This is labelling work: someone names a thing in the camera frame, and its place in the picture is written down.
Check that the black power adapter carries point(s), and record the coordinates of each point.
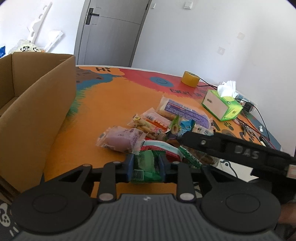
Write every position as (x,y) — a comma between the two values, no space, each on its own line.
(247,106)

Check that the yellow tape roll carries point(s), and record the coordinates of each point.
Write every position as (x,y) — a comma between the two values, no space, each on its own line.
(190,79)

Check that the grey door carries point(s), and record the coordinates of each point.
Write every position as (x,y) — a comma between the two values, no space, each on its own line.
(113,41)

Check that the white foam board tall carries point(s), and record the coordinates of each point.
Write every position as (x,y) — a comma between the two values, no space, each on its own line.
(35,28)

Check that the red white striped packet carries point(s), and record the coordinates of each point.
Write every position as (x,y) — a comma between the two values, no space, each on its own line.
(172,153)

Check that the key bunch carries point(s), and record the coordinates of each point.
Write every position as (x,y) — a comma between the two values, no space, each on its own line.
(247,129)

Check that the orange sausage snack packet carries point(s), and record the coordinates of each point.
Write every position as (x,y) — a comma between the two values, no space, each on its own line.
(156,119)

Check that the brown cardboard box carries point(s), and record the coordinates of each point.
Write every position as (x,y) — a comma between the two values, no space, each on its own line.
(37,90)

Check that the green tissue box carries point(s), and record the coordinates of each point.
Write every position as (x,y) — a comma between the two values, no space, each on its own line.
(221,103)

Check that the white foam board short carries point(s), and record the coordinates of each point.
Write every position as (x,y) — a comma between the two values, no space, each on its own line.
(53,38)

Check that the colourful cartoon table mat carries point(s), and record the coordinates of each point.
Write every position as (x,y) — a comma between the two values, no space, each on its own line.
(118,111)

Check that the purple label cracker pack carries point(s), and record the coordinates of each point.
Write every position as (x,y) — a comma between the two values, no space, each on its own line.
(169,109)

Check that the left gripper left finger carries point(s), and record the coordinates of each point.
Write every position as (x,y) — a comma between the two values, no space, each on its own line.
(113,173)

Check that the black door handle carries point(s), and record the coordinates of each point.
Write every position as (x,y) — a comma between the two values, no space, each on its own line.
(92,17)

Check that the peanut snack packet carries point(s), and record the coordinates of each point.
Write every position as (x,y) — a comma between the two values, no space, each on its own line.
(153,132)

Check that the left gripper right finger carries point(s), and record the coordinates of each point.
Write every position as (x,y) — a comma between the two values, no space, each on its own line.
(178,173)

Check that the avocado green snack packet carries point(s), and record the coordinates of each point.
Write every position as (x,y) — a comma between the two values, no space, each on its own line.
(175,125)

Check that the white light switch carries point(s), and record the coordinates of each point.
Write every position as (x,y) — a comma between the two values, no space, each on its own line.
(188,5)

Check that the round cracker clear pack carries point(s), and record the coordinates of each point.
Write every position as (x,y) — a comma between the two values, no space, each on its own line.
(198,158)

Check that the blue small snack packet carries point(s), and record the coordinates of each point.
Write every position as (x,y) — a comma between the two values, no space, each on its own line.
(186,126)

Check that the white power strip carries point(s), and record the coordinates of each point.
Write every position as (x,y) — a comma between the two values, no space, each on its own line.
(240,98)

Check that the pink cake snack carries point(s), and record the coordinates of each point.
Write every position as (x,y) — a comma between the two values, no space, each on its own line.
(125,140)

